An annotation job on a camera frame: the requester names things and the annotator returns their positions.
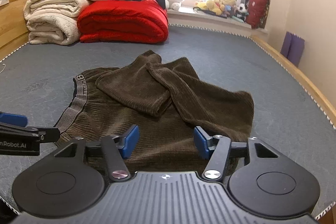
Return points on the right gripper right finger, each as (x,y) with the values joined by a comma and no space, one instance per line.
(218,150)

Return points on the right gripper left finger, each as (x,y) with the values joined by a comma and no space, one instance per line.
(114,150)

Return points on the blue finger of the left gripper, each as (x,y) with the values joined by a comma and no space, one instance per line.
(13,119)

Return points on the brown corduroy pants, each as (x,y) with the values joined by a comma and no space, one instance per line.
(166,102)

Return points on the cream folded blanket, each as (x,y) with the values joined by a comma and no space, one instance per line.
(53,21)

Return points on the purple yoga mat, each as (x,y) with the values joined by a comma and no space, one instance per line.
(292,48)

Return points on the red folded blanket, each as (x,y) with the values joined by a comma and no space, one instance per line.
(123,21)

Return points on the panda plush toy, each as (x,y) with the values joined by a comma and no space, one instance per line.
(241,10)

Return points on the yellow bear plush toy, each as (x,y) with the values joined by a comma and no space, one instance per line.
(222,8)

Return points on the dark red cushion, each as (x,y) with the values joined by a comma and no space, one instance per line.
(257,13)

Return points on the wooden bed frame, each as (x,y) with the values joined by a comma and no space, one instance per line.
(14,35)

